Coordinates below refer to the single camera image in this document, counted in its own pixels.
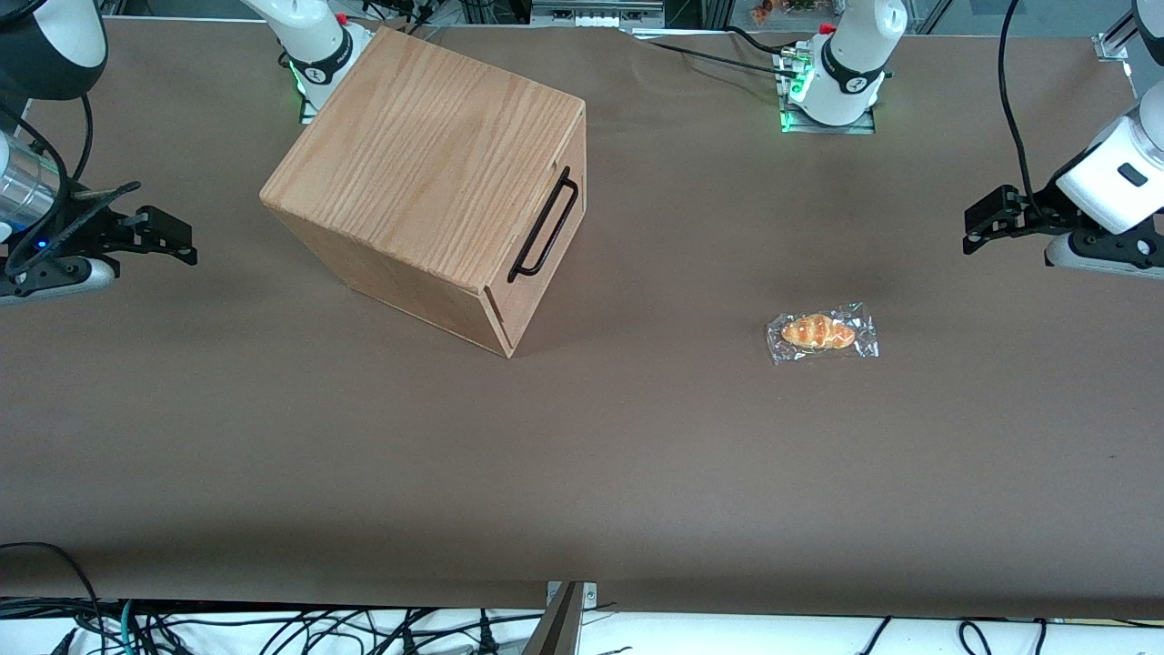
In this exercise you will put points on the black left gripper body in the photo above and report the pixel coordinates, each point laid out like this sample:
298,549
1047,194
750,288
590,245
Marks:
1036,212

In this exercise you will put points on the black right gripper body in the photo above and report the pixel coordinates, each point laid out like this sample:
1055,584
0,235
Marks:
80,229

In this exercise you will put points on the oak wooden drawer front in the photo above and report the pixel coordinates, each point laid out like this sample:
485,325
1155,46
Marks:
518,314

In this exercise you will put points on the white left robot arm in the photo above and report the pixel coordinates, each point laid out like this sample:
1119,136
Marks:
850,55

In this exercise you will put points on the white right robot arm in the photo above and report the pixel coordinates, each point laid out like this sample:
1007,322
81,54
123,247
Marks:
309,36

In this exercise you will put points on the light oak wooden drawer cabinet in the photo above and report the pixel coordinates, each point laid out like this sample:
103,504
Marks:
409,164

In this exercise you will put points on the plastic wrapped croissant bread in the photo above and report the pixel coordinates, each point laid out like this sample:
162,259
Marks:
818,332

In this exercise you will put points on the table cover sheet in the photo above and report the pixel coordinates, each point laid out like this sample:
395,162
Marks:
637,455

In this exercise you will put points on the metal background equipment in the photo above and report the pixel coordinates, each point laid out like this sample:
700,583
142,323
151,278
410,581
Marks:
596,11

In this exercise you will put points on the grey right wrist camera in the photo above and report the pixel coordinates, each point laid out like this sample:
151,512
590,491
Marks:
64,277

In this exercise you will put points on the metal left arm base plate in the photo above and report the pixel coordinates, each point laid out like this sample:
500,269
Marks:
859,128

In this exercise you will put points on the aluminium frame profile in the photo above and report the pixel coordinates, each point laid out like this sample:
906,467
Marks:
1117,41

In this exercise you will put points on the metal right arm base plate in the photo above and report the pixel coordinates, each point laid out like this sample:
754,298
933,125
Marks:
307,109

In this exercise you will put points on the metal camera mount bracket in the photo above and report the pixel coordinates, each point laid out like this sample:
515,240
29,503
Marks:
559,628

